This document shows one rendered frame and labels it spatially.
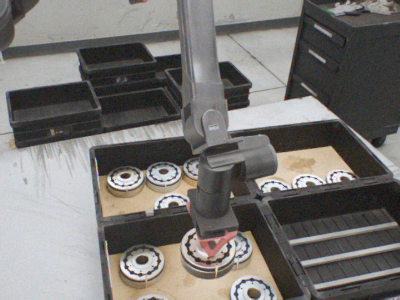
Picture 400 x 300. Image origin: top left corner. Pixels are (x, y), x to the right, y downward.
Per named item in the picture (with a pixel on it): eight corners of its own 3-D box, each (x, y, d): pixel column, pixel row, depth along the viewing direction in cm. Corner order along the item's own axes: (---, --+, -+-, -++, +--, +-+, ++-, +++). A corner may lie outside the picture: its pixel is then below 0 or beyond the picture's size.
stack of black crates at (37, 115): (29, 199, 214) (9, 124, 187) (23, 164, 236) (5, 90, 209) (109, 182, 228) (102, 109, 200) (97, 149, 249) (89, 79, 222)
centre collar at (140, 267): (132, 272, 97) (132, 270, 97) (129, 254, 101) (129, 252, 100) (154, 267, 98) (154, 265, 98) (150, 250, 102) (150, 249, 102)
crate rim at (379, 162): (257, 204, 110) (259, 197, 108) (222, 137, 133) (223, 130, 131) (394, 183, 119) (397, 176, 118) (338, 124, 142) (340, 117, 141)
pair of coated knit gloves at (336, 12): (336, 18, 234) (337, 12, 232) (316, 7, 248) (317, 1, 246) (373, 14, 243) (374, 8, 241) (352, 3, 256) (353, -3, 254)
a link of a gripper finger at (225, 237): (221, 232, 83) (225, 196, 77) (233, 262, 77) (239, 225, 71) (187, 237, 81) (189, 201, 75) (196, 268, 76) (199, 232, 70)
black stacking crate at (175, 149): (101, 255, 106) (97, 223, 99) (93, 179, 129) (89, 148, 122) (252, 229, 116) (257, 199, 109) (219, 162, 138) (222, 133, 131)
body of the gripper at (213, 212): (220, 192, 80) (224, 160, 75) (238, 232, 72) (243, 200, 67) (185, 196, 78) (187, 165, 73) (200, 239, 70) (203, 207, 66)
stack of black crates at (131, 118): (109, 181, 228) (104, 127, 208) (97, 149, 250) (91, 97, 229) (180, 165, 241) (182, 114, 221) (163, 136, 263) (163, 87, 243)
